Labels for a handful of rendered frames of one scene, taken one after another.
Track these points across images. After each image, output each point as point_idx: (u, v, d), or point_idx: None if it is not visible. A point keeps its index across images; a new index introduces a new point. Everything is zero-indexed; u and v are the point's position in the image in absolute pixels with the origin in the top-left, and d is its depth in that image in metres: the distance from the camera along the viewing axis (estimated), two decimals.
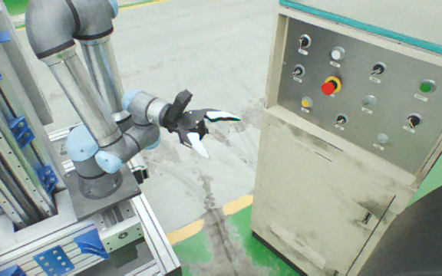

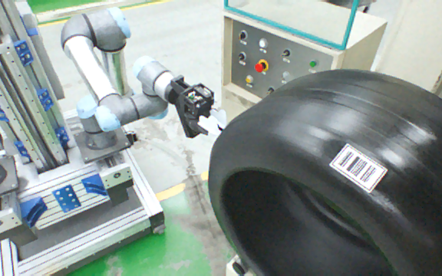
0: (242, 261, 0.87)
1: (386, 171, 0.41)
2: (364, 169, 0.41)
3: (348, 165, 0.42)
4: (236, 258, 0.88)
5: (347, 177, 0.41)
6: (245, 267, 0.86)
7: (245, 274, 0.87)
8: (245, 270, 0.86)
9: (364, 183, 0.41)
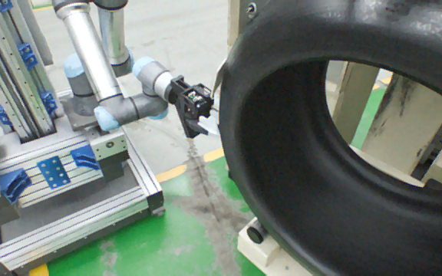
0: (258, 224, 0.70)
1: (225, 59, 0.52)
2: (219, 73, 0.53)
3: (216, 84, 0.54)
4: (251, 223, 0.72)
5: (213, 86, 0.52)
6: (262, 230, 0.69)
7: (263, 240, 0.70)
8: (262, 234, 0.69)
9: (217, 75, 0.51)
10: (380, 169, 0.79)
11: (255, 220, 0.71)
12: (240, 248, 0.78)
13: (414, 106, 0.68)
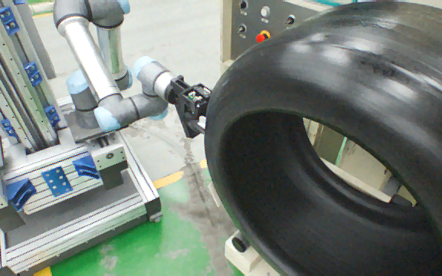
0: (236, 235, 0.81)
1: None
2: None
3: (218, 196, 0.75)
4: None
5: (213, 197, 0.74)
6: (236, 234, 0.80)
7: (241, 239, 0.78)
8: (235, 236, 0.79)
9: (211, 188, 0.74)
10: (353, 185, 0.88)
11: None
12: (227, 256, 0.87)
13: None
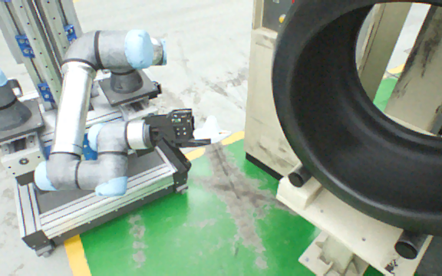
0: (291, 172, 0.83)
1: (275, 111, 0.78)
2: (278, 121, 0.77)
3: (282, 128, 0.77)
4: None
5: (281, 127, 0.75)
6: (292, 170, 0.82)
7: (299, 173, 0.80)
8: (292, 171, 0.81)
9: (278, 119, 0.75)
10: None
11: None
12: (279, 197, 0.89)
13: (434, 67, 0.78)
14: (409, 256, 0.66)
